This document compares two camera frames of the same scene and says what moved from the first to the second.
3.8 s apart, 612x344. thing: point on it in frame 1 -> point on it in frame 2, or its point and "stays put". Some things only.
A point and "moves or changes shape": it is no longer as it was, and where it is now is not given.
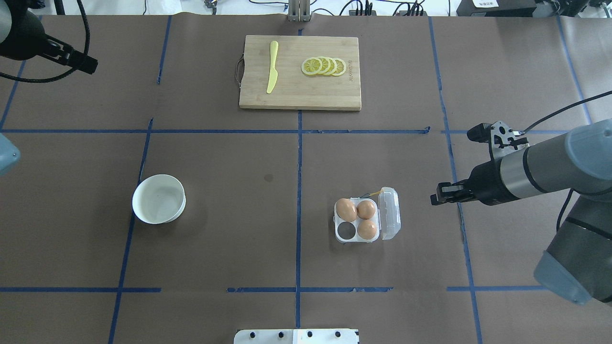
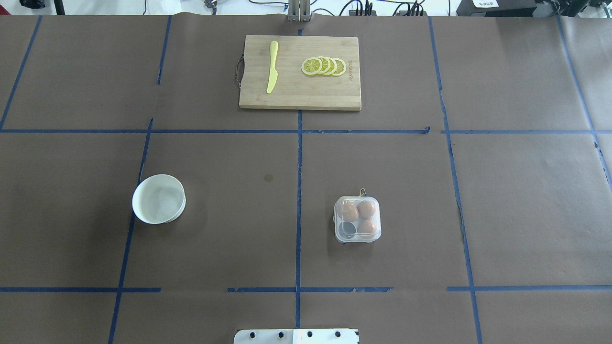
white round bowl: (159, 198) stays put
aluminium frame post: (299, 10) stays put
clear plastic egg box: (364, 220) moves or changes shape
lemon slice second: (326, 65) stays put
